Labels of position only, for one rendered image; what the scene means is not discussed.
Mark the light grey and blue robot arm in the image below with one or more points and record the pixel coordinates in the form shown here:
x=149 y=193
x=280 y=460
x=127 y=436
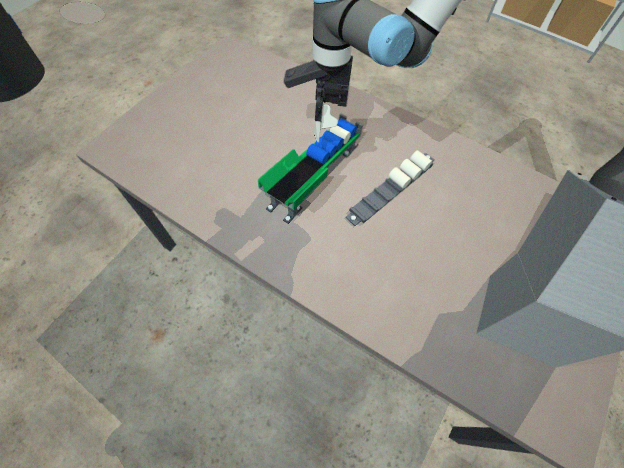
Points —
x=387 y=38

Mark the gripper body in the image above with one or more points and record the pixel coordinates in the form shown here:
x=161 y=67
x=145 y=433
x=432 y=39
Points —
x=335 y=83

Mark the blue plastic bar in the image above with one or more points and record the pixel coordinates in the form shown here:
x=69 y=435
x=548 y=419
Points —
x=347 y=126
x=331 y=137
x=318 y=153
x=326 y=145

